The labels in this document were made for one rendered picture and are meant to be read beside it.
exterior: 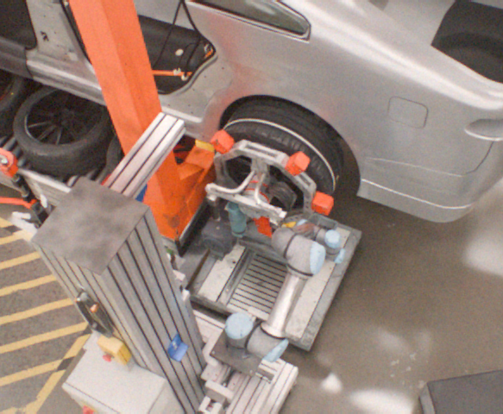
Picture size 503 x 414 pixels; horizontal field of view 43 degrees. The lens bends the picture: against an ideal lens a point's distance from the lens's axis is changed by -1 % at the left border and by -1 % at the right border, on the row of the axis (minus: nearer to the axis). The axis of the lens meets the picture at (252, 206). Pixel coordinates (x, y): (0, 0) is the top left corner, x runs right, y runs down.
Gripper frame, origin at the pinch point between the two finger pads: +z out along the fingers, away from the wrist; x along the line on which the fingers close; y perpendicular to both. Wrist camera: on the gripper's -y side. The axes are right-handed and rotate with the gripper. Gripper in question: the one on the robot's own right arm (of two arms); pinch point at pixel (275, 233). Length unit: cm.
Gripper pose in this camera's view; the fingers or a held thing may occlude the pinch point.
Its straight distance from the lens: 315.3
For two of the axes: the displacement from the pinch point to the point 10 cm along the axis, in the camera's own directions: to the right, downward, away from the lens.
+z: -9.0, -3.3, 2.9
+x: -4.4, 7.6, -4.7
